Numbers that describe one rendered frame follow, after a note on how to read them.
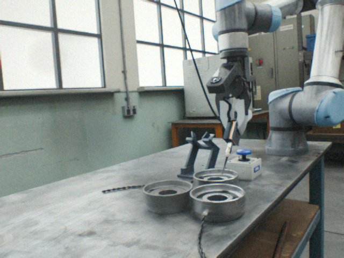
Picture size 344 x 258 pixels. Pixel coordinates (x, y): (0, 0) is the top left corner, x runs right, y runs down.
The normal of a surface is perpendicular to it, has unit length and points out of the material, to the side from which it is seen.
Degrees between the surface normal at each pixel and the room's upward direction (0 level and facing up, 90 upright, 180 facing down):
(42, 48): 90
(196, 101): 90
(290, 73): 90
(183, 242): 0
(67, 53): 90
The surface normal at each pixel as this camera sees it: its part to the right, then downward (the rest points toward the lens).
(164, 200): -0.15, 0.11
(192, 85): -0.63, 0.12
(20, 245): -0.07, -0.99
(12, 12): 0.77, 0.00
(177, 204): 0.33, 0.07
